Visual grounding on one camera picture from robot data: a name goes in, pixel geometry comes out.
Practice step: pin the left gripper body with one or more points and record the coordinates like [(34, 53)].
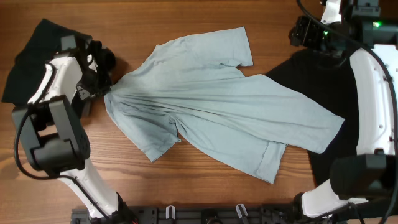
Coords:
[(93, 84)]

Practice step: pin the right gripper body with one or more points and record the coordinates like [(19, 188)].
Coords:
[(315, 35)]

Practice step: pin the light blue t-shirt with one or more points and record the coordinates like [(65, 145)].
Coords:
[(192, 88)]

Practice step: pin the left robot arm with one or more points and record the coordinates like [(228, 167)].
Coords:
[(51, 143)]

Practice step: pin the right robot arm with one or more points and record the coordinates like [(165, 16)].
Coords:
[(364, 185)]

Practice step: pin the folded black garment underneath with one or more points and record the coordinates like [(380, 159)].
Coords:
[(107, 60)]

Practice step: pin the black t-shirt under pile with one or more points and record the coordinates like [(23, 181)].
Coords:
[(331, 83)]

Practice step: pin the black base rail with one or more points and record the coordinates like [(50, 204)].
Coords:
[(266, 214)]

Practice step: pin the left white rail clip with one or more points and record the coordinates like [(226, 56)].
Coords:
[(170, 212)]

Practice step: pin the white rail clip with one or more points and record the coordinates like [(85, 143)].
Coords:
[(242, 213), (170, 212)]

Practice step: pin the right white rail clip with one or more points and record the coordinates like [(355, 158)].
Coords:
[(242, 213)]

